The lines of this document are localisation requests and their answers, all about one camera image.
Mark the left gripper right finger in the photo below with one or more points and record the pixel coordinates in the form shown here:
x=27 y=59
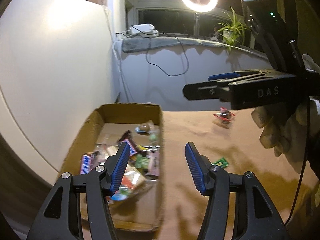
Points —
x=199 y=166

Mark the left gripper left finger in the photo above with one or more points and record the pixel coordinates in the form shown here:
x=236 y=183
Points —
x=115 y=167

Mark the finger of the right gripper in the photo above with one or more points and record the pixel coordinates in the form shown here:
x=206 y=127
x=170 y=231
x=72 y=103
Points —
x=224 y=76
x=206 y=91

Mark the green candy packet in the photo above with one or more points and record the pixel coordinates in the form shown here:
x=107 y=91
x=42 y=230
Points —
x=222 y=163
x=141 y=162

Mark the red clear snack packet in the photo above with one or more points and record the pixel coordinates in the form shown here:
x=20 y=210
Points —
x=225 y=116

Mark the brown Snickers bar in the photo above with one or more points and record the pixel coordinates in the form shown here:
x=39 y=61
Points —
x=127 y=137

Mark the gloved right hand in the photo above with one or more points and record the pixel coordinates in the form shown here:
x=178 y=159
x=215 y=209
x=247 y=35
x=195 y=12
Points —
x=288 y=137

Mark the snack bag in box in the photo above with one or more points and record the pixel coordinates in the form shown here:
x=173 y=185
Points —
x=131 y=183

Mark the pink candy packet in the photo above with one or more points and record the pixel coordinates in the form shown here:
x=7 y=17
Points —
x=153 y=166

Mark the green potted plant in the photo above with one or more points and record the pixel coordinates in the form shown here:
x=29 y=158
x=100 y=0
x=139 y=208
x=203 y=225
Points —
x=233 y=31

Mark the cardboard box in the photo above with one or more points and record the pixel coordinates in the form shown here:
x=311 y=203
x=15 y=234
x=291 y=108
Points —
x=99 y=179

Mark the clear wrapped small candy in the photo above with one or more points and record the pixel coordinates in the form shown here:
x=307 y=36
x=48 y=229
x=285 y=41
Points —
x=154 y=138

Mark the round brown wrapped candy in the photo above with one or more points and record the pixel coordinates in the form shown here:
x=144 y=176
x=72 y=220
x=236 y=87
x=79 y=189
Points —
x=146 y=127

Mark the white power adapter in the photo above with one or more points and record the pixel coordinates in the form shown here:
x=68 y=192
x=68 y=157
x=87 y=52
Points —
x=143 y=30

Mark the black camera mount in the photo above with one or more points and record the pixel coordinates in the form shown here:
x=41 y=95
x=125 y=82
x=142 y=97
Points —
x=270 y=31

